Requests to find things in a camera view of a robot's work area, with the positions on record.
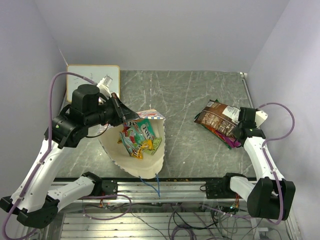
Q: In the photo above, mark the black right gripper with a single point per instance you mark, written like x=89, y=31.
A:
x=234, y=129

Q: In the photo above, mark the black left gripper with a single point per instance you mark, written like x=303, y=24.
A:
x=122, y=113

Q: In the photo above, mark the purple snack pouch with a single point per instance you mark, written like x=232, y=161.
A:
x=230, y=142

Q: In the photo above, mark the brown chips bag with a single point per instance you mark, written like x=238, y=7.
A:
x=223, y=117

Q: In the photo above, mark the blue checkered paper bag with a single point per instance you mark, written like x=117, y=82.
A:
x=145, y=169

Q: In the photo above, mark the green chips bag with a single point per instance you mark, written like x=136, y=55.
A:
x=210, y=128

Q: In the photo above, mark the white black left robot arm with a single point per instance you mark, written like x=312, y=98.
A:
x=34, y=204

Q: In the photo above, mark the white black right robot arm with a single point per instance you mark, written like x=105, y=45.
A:
x=271, y=197

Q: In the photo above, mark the green fox's candy bag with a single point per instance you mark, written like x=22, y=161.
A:
x=135, y=132

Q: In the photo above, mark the yellow candy packet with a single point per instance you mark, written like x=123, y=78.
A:
x=148, y=146

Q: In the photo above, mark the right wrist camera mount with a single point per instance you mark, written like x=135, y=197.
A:
x=260, y=118

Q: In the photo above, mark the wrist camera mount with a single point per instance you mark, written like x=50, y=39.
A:
x=260, y=118
x=103, y=86

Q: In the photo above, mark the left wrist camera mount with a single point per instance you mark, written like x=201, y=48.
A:
x=103, y=86

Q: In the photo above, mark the small whiteboard yellow frame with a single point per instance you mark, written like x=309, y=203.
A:
x=111, y=74

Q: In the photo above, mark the aluminium rail frame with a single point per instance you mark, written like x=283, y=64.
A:
x=164, y=209

